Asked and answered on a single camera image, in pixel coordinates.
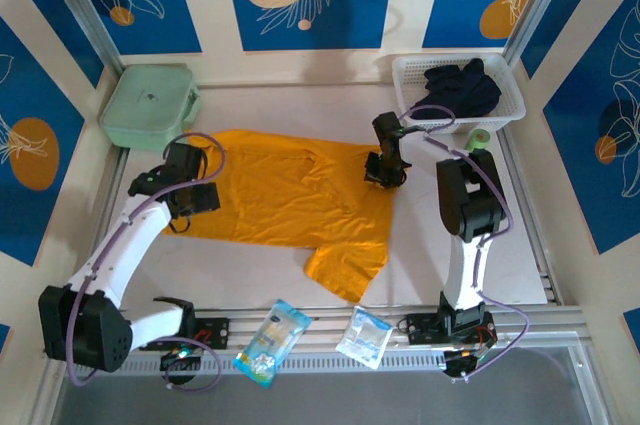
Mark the yellow t-shirt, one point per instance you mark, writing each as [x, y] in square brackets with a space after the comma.
[280, 195]

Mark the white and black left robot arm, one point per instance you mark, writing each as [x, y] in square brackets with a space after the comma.
[130, 240]

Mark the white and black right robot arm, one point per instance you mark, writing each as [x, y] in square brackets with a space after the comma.
[465, 275]

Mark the green can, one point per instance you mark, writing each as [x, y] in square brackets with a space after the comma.
[480, 137]

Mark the white plastic mesh basket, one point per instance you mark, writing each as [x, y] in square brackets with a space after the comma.
[407, 76]

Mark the mint green zip case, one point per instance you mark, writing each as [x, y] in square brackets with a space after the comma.
[145, 105]

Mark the dark navy t-shirt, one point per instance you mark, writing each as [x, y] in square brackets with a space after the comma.
[465, 95]

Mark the blue and yellow snack packet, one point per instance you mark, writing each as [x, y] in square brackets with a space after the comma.
[272, 345]

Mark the white and blue packet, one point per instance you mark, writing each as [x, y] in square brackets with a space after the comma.
[364, 338]

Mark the aluminium side rail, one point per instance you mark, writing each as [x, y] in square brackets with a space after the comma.
[545, 270]
[109, 205]

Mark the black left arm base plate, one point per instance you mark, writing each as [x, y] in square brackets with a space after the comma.
[215, 332]

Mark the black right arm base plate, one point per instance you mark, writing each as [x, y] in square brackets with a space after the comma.
[420, 329]

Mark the aluminium front rail frame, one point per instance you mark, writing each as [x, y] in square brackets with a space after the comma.
[325, 325]

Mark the aluminium corner post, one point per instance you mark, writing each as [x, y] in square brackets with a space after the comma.
[536, 5]
[82, 5]

